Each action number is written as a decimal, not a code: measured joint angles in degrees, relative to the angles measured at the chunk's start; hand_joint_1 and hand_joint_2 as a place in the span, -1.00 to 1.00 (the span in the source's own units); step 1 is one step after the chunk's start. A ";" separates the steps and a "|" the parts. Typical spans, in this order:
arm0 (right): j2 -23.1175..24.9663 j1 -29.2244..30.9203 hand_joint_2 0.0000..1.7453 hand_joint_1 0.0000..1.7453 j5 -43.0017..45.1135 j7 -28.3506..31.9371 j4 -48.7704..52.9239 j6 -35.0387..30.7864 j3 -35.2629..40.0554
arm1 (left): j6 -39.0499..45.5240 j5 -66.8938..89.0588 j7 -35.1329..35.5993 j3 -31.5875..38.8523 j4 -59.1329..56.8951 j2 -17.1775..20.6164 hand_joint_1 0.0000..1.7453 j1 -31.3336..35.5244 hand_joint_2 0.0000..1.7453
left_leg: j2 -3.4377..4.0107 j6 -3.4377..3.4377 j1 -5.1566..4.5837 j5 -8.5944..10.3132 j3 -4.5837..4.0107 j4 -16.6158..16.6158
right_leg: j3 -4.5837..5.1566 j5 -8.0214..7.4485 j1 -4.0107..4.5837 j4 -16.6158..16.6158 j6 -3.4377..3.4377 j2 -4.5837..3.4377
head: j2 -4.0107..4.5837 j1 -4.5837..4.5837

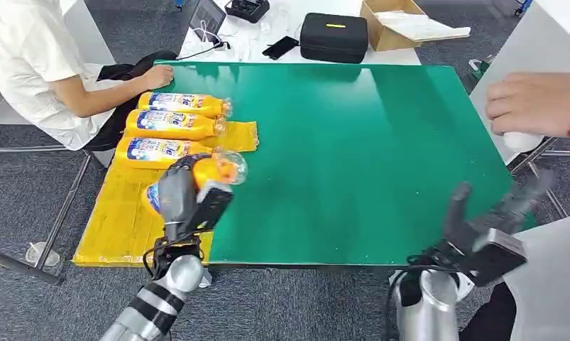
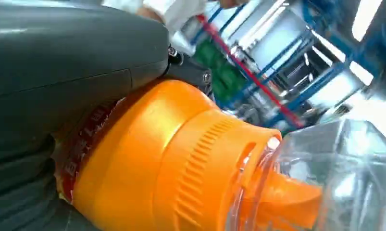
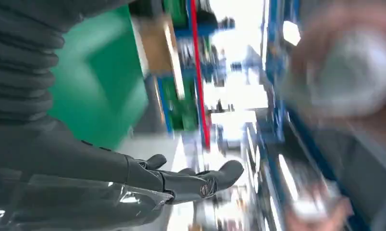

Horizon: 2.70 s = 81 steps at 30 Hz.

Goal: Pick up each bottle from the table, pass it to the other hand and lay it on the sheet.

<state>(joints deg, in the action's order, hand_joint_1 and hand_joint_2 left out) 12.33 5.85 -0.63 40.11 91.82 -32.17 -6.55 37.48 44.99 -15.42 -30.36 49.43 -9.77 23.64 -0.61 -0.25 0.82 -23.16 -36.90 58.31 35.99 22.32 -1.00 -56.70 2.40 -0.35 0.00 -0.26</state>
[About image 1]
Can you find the green table mat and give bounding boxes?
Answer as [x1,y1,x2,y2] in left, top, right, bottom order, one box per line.
[153,61,539,269]

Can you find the dark floor bar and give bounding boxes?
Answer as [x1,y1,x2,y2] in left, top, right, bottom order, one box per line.
[0,244,65,285]

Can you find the metal desk frame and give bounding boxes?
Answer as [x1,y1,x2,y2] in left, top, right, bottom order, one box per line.
[509,136,570,220]

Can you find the clear plastic cup lid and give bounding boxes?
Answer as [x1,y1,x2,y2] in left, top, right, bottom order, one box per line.
[25,241,61,267]

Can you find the dark tablet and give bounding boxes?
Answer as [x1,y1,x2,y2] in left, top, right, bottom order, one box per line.
[188,0,228,44]

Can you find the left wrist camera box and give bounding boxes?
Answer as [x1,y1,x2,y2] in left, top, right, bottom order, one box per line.
[188,183,235,232]

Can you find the yellow sheet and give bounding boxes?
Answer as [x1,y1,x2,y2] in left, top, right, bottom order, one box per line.
[72,119,260,269]

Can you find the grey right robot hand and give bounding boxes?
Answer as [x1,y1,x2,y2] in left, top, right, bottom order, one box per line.
[437,169,556,264]

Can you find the white plastic container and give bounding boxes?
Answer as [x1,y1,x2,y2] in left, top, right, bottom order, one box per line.
[502,131,545,153]

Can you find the white foam sheet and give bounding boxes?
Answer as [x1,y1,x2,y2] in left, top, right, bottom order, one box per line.
[376,10,472,43]

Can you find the orange drink bottle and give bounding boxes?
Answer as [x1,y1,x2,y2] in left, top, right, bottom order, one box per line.
[143,151,249,217]
[114,136,215,171]
[137,92,233,119]
[124,109,226,141]

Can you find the black plastic tray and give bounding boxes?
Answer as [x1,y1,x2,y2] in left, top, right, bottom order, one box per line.
[224,0,271,24]

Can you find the person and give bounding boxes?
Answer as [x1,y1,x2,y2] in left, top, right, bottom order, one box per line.
[459,72,570,341]
[0,0,178,151]

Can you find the green and white object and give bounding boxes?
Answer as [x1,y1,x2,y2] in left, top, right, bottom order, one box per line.
[468,55,495,82]

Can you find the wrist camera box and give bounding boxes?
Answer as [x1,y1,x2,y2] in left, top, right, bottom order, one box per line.
[188,183,235,232]
[468,228,529,288]

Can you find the cardboard box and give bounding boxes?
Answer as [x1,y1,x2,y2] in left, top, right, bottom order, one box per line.
[359,0,472,53]

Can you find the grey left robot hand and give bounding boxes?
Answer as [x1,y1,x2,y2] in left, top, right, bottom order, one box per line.
[158,154,213,241]

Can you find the black phone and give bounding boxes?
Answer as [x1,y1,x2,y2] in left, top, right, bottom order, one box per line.
[262,36,300,60]

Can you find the white table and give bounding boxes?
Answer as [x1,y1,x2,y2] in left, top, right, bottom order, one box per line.
[177,0,422,67]

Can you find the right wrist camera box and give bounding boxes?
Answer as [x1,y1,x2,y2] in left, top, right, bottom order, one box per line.
[468,228,529,288]

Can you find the white cable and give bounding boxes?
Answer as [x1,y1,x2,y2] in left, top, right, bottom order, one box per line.
[192,21,226,48]

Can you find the person's hand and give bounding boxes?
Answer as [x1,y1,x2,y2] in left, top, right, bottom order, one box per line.
[485,72,570,142]
[141,64,175,91]

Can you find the steel frame bars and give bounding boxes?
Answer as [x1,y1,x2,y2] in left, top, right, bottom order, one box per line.
[0,144,94,270]

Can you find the large white desk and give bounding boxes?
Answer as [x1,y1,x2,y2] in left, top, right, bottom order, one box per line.
[469,0,570,166]

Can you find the black zip case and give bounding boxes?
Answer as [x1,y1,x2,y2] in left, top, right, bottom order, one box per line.
[300,12,371,65]

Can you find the black cable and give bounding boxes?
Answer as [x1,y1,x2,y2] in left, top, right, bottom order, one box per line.
[176,41,231,61]

